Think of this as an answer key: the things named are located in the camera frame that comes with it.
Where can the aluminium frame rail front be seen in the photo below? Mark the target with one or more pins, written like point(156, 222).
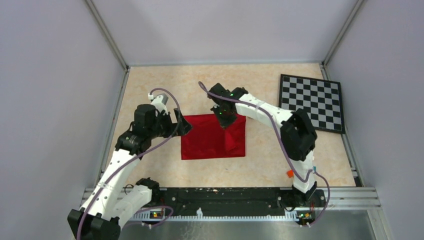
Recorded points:
point(338, 199)

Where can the orange block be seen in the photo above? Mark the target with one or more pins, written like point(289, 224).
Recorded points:
point(290, 174)

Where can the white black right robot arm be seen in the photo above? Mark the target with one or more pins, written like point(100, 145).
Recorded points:
point(293, 129)

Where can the black and white chessboard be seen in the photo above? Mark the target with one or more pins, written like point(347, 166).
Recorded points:
point(321, 99)

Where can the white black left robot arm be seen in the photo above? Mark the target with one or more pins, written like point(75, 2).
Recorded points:
point(103, 215)

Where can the red cloth napkin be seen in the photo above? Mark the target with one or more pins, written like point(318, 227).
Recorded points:
point(208, 140)

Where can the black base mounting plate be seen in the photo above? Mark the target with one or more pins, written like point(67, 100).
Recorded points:
point(234, 201)

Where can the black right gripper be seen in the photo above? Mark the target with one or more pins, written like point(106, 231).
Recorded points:
point(224, 123)

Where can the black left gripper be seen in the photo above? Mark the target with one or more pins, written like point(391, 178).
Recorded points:
point(172, 125)

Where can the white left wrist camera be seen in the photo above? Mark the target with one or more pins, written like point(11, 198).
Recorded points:
point(159, 102)

